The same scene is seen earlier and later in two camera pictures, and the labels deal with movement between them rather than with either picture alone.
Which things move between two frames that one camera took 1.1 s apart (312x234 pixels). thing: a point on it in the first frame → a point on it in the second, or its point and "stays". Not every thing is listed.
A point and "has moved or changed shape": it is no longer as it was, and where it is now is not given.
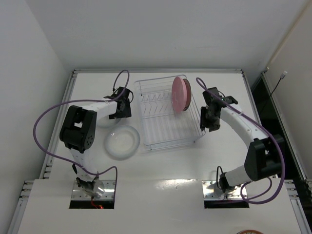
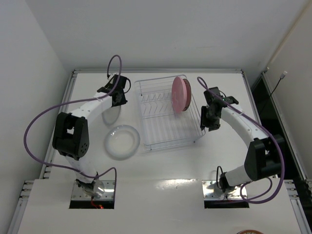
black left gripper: (122, 113) → (119, 98)
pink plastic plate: (179, 94) stays
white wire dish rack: (162, 126) stays
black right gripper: (209, 123) stays
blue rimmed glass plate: (105, 122) has moved or changed shape
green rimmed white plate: (188, 97) stays
